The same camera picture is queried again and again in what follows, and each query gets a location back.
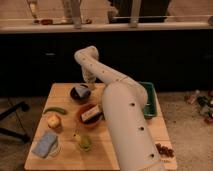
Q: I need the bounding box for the orange bowl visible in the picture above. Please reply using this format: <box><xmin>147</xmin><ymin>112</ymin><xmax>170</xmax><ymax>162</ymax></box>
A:
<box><xmin>76</xmin><ymin>103</ymin><xmax>103</xmax><ymax>129</ymax></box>

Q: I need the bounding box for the grey towel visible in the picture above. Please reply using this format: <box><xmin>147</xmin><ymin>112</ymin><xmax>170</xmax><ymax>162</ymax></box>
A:
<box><xmin>75</xmin><ymin>85</ymin><xmax>90</xmax><ymax>98</ymax></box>

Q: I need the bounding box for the green yellow toy pear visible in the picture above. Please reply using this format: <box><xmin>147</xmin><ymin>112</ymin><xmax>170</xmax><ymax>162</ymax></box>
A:
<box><xmin>74</xmin><ymin>134</ymin><xmax>92</xmax><ymax>151</ymax></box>

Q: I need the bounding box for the clutter pile on floor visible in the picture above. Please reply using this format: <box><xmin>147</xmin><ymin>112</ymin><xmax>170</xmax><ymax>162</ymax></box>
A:
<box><xmin>184</xmin><ymin>90</ymin><xmax>213</xmax><ymax>125</ymax></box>

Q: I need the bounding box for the black chair base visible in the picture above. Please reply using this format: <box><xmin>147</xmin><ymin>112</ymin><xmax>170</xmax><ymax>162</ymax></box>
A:
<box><xmin>0</xmin><ymin>100</ymin><xmax>32</xmax><ymax>144</ymax></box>

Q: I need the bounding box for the blue folded cloth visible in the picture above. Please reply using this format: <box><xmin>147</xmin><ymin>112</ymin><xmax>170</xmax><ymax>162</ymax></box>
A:
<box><xmin>32</xmin><ymin>131</ymin><xmax>58</xmax><ymax>158</ymax></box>

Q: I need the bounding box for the white plate under cloth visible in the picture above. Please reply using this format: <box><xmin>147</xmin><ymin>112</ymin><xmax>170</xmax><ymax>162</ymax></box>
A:
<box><xmin>48</xmin><ymin>140</ymin><xmax>61</xmax><ymax>157</ymax></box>

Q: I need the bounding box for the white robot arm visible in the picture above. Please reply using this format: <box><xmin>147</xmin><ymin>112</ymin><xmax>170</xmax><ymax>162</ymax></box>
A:
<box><xmin>74</xmin><ymin>46</ymin><xmax>166</xmax><ymax>171</ymax></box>

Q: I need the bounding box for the white black sponge block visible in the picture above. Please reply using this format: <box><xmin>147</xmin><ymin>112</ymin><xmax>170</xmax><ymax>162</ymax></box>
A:
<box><xmin>81</xmin><ymin>107</ymin><xmax>101</xmax><ymax>122</ymax></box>

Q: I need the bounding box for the green chili pepper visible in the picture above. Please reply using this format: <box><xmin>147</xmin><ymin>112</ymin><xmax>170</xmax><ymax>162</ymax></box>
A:
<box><xmin>43</xmin><ymin>107</ymin><xmax>67</xmax><ymax>115</ymax></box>

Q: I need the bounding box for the red grape bunch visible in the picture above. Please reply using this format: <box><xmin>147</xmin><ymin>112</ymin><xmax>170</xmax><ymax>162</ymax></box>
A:
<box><xmin>156</xmin><ymin>143</ymin><xmax>174</xmax><ymax>158</ymax></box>

